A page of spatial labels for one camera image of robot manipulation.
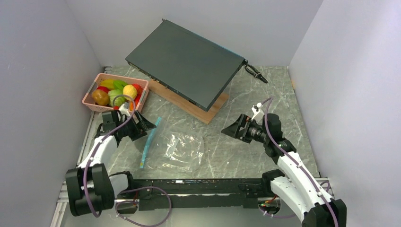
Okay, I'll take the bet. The red apple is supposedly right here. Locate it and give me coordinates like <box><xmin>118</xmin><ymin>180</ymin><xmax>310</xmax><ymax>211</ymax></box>
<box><xmin>96</xmin><ymin>86</ymin><xmax>109</xmax><ymax>93</ymax></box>

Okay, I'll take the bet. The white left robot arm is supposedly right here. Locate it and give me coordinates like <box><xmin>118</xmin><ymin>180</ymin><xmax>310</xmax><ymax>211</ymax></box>
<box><xmin>65</xmin><ymin>110</ymin><xmax>156</xmax><ymax>217</ymax></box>

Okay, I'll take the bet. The pink plastic basket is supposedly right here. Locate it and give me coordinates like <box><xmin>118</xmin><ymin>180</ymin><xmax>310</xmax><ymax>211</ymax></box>
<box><xmin>82</xmin><ymin>73</ymin><xmax>149</xmax><ymax>112</ymax></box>

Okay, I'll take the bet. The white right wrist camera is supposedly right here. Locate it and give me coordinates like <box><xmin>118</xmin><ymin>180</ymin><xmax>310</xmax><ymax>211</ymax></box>
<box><xmin>251</xmin><ymin>103</ymin><xmax>264</xmax><ymax>122</ymax></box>

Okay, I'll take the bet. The orange red pepper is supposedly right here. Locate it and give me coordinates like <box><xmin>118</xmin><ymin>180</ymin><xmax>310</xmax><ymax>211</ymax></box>
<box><xmin>129</xmin><ymin>95</ymin><xmax>140</xmax><ymax>111</ymax></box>

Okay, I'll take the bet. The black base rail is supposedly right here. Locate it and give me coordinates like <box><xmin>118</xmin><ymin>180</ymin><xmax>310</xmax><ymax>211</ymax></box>
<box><xmin>116</xmin><ymin>178</ymin><xmax>274</xmax><ymax>214</ymax></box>

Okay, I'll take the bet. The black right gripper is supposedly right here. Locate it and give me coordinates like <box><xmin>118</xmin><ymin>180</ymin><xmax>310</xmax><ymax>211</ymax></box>
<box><xmin>221</xmin><ymin>113</ymin><xmax>269</xmax><ymax>144</ymax></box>

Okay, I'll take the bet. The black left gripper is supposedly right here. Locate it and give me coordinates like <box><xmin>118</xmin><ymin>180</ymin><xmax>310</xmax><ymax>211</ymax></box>
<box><xmin>116</xmin><ymin>110</ymin><xmax>156</xmax><ymax>141</ymax></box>

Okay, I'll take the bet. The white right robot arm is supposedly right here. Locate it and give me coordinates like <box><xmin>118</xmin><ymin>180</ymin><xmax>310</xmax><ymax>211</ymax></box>
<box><xmin>221</xmin><ymin>113</ymin><xmax>347</xmax><ymax>227</ymax></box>

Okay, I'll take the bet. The yellow lemon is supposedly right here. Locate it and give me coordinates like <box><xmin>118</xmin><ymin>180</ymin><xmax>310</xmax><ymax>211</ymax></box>
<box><xmin>122</xmin><ymin>85</ymin><xmax>138</xmax><ymax>99</ymax></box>

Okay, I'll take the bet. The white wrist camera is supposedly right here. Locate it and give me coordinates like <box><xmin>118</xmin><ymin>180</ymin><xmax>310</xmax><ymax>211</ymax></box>
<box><xmin>118</xmin><ymin>102</ymin><xmax>131</xmax><ymax>117</ymax></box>
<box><xmin>251</xmin><ymin>103</ymin><xmax>264</xmax><ymax>122</ymax></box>

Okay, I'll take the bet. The wooden board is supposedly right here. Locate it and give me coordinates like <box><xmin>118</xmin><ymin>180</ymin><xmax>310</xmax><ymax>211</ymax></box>
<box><xmin>148</xmin><ymin>80</ymin><xmax>229</xmax><ymax>124</ymax></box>

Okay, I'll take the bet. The black cable connector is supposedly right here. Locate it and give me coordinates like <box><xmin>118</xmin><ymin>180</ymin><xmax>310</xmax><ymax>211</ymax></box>
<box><xmin>244</xmin><ymin>64</ymin><xmax>268</xmax><ymax>84</ymax></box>

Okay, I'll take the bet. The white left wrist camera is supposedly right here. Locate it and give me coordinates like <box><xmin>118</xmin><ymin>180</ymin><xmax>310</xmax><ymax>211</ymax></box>
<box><xmin>118</xmin><ymin>102</ymin><xmax>131</xmax><ymax>117</ymax></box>

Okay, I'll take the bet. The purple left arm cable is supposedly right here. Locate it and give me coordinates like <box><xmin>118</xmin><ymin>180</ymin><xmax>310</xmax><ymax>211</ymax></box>
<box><xmin>82</xmin><ymin>94</ymin><xmax>172</xmax><ymax>227</ymax></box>

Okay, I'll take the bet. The dark grey network switch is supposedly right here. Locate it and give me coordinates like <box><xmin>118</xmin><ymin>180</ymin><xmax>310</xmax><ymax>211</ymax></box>
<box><xmin>125</xmin><ymin>20</ymin><xmax>245</xmax><ymax>111</ymax></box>

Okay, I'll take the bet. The green star fruit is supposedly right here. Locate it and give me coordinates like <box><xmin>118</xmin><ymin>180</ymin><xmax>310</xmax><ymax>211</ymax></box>
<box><xmin>113</xmin><ymin>80</ymin><xmax>127</xmax><ymax>91</ymax></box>

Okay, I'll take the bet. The brown potato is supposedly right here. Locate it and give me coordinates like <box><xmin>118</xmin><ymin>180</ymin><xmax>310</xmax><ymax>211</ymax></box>
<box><xmin>91</xmin><ymin>89</ymin><xmax>110</xmax><ymax>106</ymax></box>

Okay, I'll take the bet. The red tomato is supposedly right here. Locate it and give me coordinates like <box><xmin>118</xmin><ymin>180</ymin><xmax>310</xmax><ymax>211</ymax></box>
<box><xmin>132</xmin><ymin>84</ymin><xmax>143</xmax><ymax>96</ymax></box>

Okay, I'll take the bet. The clear zip top bag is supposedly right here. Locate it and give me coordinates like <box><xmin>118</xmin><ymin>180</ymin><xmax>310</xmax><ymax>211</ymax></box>
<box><xmin>139</xmin><ymin>117</ymin><xmax>204</xmax><ymax>173</ymax></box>

